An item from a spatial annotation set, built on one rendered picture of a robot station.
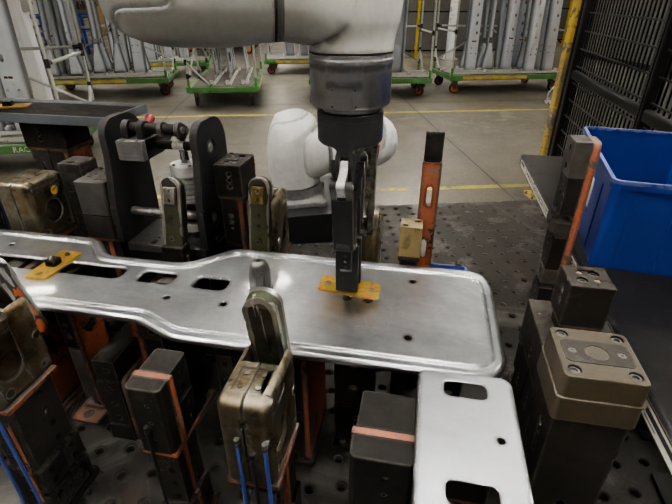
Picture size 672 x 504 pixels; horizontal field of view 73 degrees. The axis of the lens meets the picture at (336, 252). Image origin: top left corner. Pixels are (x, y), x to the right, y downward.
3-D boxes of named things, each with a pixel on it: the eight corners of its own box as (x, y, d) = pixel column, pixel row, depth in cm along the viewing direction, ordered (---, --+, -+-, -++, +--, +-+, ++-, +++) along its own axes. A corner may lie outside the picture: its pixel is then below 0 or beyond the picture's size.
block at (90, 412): (71, 420, 83) (16, 286, 68) (114, 370, 94) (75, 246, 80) (98, 425, 82) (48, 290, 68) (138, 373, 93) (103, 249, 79)
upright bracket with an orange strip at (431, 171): (401, 385, 90) (425, 132, 66) (401, 380, 91) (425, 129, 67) (416, 387, 89) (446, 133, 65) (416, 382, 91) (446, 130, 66)
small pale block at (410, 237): (386, 399, 87) (399, 226, 69) (388, 386, 90) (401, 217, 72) (405, 402, 86) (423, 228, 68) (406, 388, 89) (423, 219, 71)
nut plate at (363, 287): (316, 290, 62) (317, 282, 61) (322, 275, 65) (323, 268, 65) (378, 300, 61) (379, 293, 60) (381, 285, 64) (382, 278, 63)
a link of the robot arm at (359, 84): (298, 56, 46) (300, 116, 48) (389, 57, 44) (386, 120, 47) (319, 48, 53) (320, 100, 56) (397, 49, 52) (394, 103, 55)
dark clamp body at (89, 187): (105, 350, 99) (51, 184, 81) (139, 314, 111) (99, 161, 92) (150, 357, 97) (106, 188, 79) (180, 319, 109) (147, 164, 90)
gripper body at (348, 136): (325, 99, 56) (326, 172, 60) (308, 113, 48) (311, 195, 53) (387, 101, 54) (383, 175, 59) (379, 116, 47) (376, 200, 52)
